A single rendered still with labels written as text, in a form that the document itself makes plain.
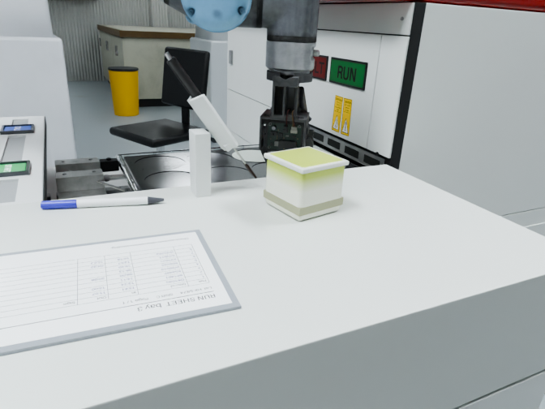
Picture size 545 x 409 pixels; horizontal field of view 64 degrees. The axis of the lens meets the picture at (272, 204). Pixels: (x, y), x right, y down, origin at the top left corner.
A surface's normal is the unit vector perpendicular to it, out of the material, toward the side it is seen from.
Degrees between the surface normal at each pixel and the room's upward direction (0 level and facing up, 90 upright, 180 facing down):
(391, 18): 90
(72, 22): 90
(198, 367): 0
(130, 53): 90
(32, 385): 0
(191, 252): 0
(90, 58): 90
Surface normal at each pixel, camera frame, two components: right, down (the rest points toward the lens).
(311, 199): 0.60, 0.33
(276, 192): -0.80, 0.19
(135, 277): 0.05, -0.92
